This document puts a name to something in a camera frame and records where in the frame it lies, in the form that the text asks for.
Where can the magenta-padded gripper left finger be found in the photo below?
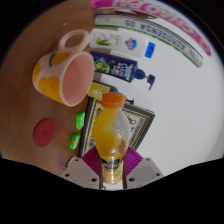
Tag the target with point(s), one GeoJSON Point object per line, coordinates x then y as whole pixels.
{"type": "Point", "coordinates": [80, 171]}

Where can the pink mug with orange print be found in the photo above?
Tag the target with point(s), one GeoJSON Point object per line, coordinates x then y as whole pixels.
{"type": "Point", "coordinates": [53, 80]}

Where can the orange juice bottle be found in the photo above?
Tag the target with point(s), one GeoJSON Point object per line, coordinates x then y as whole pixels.
{"type": "Point", "coordinates": [110, 133]}

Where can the flat round red coaster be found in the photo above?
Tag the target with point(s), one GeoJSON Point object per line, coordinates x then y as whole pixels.
{"type": "Point", "coordinates": [44, 132]}

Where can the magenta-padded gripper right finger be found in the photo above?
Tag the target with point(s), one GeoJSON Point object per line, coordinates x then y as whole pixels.
{"type": "Point", "coordinates": [143, 171]}

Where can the framed group picture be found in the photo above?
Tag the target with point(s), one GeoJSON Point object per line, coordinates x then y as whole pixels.
{"type": "Point", "coordinates": [140, 120]}

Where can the dark blue pump bottle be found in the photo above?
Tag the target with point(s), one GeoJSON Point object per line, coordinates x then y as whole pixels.
{"type": "Point", "coordinates": [113, 66]}

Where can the small green packet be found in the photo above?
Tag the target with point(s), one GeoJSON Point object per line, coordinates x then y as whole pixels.
{"type": "Point", "coordinates": [74, 141]}
{"type": "Point", "coordinates": [80, 120]}

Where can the white blue-capped lotion bottle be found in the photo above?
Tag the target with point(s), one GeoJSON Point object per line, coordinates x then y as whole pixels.
{"type": "Point", "coordinates": [113, 41]}

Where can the brown yellow-labelled pump bottle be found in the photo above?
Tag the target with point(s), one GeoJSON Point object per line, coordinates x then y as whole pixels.
{"type": "Point", "coordinates": [98, 90]}

